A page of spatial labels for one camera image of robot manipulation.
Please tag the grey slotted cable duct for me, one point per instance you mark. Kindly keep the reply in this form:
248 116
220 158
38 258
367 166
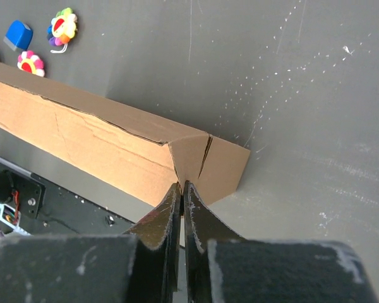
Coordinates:
8 222

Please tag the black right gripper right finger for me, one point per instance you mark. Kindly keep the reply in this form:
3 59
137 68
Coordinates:
222 266

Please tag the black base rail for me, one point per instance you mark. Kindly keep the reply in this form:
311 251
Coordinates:
47 208

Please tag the blue eraser block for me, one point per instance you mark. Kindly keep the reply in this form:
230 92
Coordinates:
18 36

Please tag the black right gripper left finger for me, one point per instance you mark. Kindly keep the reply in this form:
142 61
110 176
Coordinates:
139 265

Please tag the rainbow flower toy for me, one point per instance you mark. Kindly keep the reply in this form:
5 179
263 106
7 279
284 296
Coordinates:
62 30

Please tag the brown cardboard box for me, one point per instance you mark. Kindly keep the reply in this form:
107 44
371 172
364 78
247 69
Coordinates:
135 151

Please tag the pink flower toy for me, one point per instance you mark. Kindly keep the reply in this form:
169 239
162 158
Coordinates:
29 62

